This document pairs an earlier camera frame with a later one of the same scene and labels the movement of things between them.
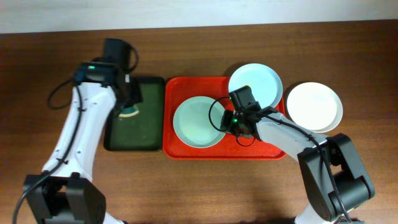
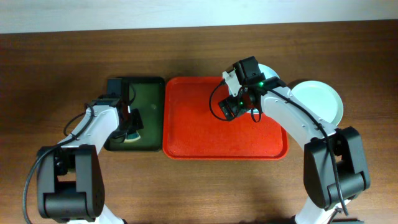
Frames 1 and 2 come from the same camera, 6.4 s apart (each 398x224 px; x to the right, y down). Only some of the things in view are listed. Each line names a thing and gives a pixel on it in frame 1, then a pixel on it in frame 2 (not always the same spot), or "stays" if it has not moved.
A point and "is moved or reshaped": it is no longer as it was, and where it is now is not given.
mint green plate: [192, 124] to [320, 98]
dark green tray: [143, 131] stays
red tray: [230, 145] stays
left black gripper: [133, 101] to [134, 121]
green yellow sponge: [129, 111] is moved or reshaped
